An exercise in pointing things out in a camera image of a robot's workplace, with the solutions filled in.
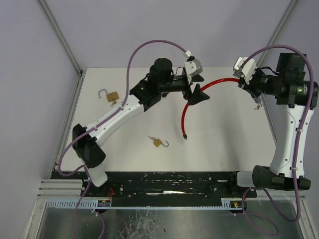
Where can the red cable lock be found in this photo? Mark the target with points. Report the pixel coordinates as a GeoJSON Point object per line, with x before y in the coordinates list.
{"type": "Point", "coordinates": [215, 82]}

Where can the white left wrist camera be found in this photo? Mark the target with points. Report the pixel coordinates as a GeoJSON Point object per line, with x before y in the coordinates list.
{"type": "Point", "coordinates": [192, 67]}

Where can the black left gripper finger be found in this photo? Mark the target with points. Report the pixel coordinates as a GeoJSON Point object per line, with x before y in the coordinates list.
{"type": "Point", "coordinates": [197, 96]}
{"type": "Point", "coordinates": [197, 78]}

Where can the white slotted cable duct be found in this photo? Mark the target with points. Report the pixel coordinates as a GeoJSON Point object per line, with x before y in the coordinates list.
{"type": "Point", "coordinates": [147, 203]}

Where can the small brass padlock near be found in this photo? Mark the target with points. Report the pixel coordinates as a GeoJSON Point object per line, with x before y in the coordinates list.
{"type": "Point", "coordinates": [158, 142]}

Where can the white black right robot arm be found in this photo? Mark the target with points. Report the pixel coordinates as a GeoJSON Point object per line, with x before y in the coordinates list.
{"type": "Point", "coordinates": [296, 99]}

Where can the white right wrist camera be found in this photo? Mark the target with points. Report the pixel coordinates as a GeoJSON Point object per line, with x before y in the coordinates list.
{"type": "Point", "coordinates": [244, 68]}

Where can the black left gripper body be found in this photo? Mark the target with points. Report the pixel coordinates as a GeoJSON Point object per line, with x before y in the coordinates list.
{"type": "Point", "coordinates": [187, 87]}

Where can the large brass padlock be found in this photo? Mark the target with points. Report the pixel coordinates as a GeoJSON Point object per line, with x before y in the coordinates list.
{"type": "Point", "coordinates": [113, 96]}

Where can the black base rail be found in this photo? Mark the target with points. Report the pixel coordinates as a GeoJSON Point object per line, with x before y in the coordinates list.
{"type": "Point", "coordinates": [209, 184]}

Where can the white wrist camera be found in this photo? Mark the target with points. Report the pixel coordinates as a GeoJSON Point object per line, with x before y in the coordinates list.
{"type": "Point", "coordinates": [192, 67]}
{"type": "Point", "coordinates": [244, 68]}

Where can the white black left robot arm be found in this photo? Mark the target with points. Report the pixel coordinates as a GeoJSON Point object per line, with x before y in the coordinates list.
{"type": "Point", "coordinates": [158, 82]}

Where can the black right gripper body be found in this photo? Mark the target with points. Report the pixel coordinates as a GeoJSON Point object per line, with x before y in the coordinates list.
{"type": "Point", "coordinates": [249, 83]}

